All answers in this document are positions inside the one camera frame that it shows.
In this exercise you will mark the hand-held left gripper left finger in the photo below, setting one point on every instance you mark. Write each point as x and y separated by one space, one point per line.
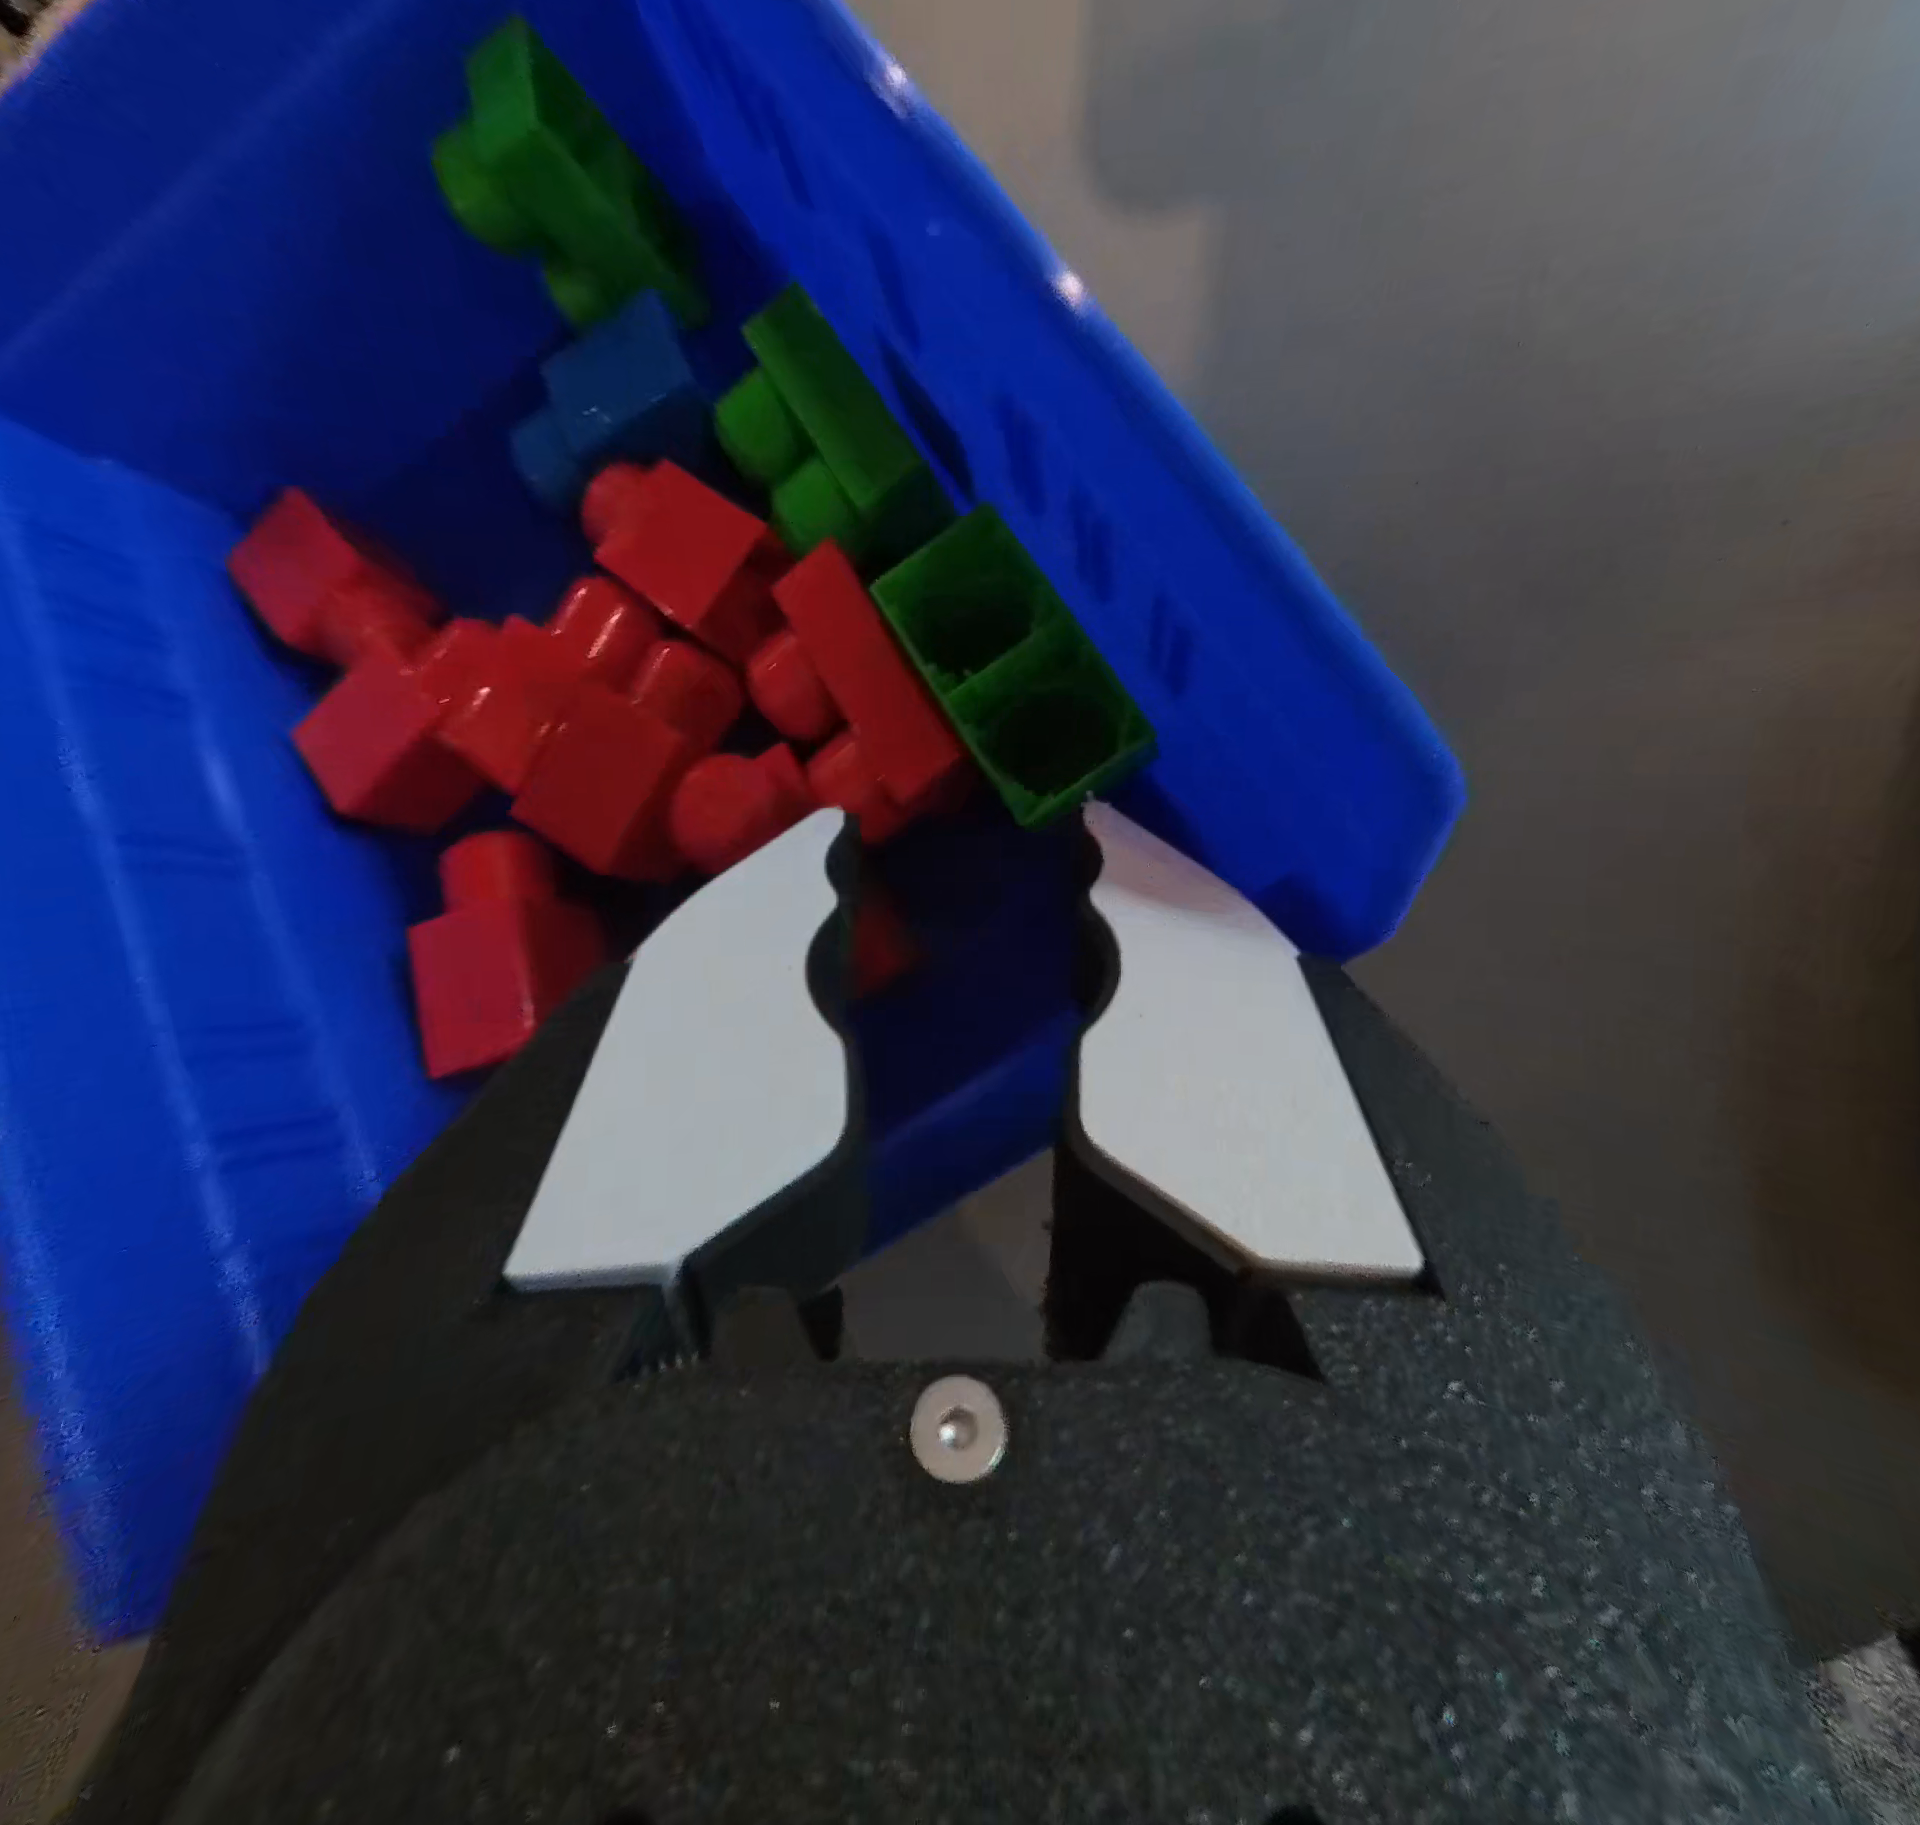
704 1045

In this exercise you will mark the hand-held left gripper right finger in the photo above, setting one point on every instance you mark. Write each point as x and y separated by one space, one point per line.
1230 1092

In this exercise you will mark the pile of red mega blocks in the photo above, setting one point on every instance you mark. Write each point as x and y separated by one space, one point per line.
601 761

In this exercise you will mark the green mega block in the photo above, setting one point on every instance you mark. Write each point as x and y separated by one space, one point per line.
554 160
824 415
1005 655

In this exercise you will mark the blue single-stud mega block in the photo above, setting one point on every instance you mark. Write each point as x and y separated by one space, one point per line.
623 384

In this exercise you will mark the blue plastic bin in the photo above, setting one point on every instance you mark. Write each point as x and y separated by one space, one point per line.
224 280

